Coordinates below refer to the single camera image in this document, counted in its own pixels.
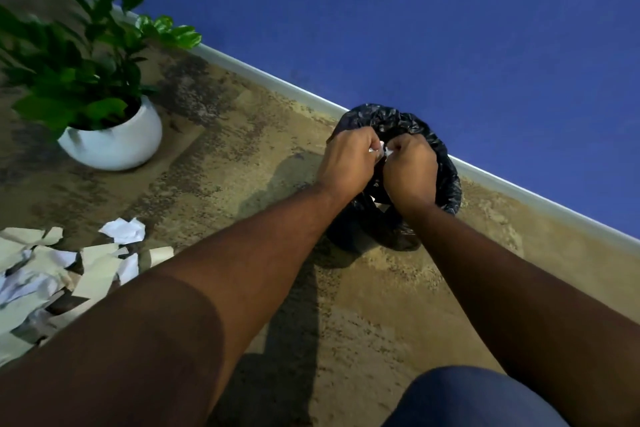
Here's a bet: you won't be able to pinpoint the person's left hand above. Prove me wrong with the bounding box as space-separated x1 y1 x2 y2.
315 126 385 197

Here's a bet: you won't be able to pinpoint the person's right hand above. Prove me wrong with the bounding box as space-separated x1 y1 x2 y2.
382 133 439 216

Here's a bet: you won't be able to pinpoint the black bin with liner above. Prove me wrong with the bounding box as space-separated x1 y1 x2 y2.
325 103 463 254

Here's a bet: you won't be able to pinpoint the green potted plant white pot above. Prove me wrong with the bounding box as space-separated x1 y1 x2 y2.
0 0 203 172

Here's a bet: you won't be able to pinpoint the pile of torn paper scraps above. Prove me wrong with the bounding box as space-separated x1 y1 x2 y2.
0 217 175 368

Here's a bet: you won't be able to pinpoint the person's right forearm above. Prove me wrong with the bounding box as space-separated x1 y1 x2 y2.
399 201 640 427

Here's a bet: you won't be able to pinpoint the person's left forearm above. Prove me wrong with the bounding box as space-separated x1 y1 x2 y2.
0 181 359 427

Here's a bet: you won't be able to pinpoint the white baseboard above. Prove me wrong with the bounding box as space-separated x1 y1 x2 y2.
0 0 640 255

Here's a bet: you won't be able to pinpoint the blue shorts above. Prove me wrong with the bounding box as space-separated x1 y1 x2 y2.
382 366 571 427

